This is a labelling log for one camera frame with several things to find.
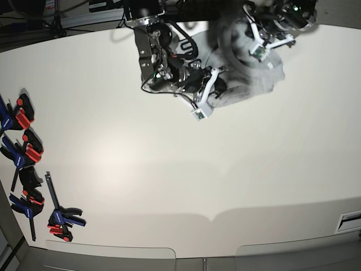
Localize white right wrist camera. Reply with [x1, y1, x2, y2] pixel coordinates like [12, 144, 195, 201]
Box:
[191, 68, 219, 121]

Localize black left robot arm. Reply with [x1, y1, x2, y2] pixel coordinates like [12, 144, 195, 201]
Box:
[243, 0, 317, 50]

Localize lone blue bar clamp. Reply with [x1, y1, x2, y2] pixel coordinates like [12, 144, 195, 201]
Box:
[45, 172, 86, 242]

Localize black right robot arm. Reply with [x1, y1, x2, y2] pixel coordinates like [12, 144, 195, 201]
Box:
[123, 1, 227, 107]

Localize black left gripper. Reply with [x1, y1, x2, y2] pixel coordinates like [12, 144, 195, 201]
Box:
[245, 14, 288, 47]

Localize grey T-shirt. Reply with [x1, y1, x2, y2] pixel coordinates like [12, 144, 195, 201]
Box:
[191, 17, 285, 108]

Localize top blue bar clamp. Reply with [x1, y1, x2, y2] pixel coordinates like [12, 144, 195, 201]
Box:
[1, 93, 34, 136]

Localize white label plate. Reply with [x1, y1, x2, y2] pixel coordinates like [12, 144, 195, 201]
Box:
[335, 211, 360, 234]

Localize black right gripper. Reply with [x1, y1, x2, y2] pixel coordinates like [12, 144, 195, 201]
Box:
[180, 66, 227, 100]

